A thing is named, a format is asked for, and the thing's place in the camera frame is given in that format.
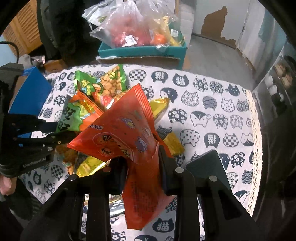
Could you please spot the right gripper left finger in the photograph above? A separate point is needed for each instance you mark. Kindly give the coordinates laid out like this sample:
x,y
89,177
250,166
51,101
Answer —
x,y
79,208

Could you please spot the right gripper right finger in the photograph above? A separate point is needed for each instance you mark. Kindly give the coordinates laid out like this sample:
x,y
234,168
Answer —
x,y
224,216

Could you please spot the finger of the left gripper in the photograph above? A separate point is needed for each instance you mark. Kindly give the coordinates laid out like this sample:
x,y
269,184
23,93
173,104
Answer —
x,y
24,123
47,143

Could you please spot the orange green snack bag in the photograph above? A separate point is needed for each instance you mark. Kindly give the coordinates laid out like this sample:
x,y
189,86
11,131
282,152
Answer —
x,y
79,113

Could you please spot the gold long snack pack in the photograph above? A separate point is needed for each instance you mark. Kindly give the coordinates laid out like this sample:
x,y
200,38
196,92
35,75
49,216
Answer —
x,y
167,134

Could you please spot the red orange snack bag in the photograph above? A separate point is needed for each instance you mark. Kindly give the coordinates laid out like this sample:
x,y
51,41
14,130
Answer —
x,y
127,129

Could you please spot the person left hand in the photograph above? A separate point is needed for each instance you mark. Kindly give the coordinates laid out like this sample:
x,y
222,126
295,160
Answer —
x,y
7,185

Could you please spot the blue cardboard box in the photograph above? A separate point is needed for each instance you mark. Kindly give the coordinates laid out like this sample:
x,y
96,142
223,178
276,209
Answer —
x,y
31,92

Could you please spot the red fries snack bag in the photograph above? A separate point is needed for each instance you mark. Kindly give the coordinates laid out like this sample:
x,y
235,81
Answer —
x,y
105,101

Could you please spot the wooden louvered cabinet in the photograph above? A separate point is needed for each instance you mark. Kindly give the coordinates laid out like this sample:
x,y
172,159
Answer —
x,y
23,29

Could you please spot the green peanut snack bag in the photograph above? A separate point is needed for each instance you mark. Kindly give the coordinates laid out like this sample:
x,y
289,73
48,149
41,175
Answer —
x,y
110,83

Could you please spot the black hanging coat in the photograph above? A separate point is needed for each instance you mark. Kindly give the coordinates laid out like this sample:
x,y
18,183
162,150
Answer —
x,y
64,33

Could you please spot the cat pattern tablecloth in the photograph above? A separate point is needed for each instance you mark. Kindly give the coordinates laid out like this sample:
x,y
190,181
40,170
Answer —
x,y
217,110

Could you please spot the shoe rack shelf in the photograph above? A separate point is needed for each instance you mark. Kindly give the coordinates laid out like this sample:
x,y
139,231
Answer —
x,y
275,93

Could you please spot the white printed plastic bag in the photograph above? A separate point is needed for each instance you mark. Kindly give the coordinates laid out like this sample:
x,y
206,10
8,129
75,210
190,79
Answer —
x,y
97,13

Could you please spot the clear plastic bag of fruit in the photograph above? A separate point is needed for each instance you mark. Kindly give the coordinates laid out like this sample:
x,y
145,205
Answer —
x,y
146,23

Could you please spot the teal cardboard box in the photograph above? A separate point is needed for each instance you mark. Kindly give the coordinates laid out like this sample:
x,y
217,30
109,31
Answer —
x,y
170,57

